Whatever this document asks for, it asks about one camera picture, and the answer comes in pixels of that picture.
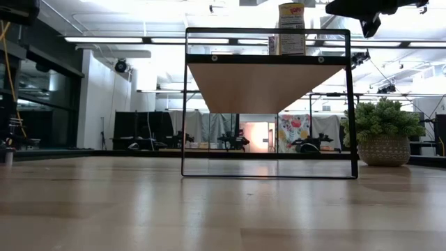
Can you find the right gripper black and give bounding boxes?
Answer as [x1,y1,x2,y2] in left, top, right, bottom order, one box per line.
[325,0,430,38]

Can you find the yellow cereal box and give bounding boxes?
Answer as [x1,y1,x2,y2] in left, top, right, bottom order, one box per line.
[277,2,307,56]

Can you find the black ceiling track spotlight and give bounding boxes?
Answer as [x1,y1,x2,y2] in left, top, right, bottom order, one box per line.
[351,50,371,69]
[376,83,397,95]

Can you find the grey draped cloth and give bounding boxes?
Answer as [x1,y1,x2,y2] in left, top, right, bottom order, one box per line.
[311,114,344,149]
[169,110,238,144]

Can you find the bushy green potted plant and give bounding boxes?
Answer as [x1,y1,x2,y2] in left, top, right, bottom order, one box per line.
[340,97,426,167]

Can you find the floral patterned cloth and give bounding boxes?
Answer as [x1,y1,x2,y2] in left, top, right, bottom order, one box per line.
[277,114,311,153]

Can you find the long ceiling light strip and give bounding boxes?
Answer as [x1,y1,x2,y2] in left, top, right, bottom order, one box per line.
[151,37,230,45]
[64,36,144,44]

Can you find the dark background monitor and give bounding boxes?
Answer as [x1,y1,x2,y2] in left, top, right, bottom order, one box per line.
[433,114,446,157]

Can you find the black room partition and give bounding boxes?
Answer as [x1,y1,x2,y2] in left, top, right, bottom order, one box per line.
[111,110,174,151]

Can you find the small white cylinder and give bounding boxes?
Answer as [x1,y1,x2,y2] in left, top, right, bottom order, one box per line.
[3,148,15,167]

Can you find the wooden shelf with black frame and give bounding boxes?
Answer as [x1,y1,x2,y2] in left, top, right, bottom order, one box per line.
[180,26,359,180]

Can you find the black aluminium table frame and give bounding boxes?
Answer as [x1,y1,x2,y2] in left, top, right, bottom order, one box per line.
[13,149,446,167]

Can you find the yellow cable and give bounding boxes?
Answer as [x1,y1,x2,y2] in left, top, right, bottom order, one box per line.
[0,20,28,139]

